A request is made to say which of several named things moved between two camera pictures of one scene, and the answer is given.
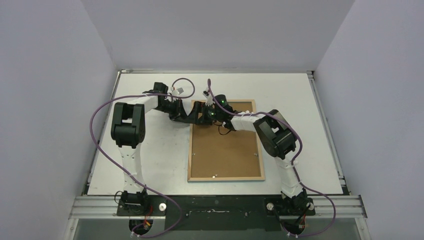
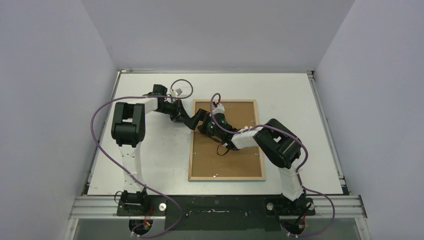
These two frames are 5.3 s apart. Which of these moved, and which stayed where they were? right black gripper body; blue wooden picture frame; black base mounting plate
Moved: right black gripper body
Stayed: black base mounting plate; blue wooden picture frame
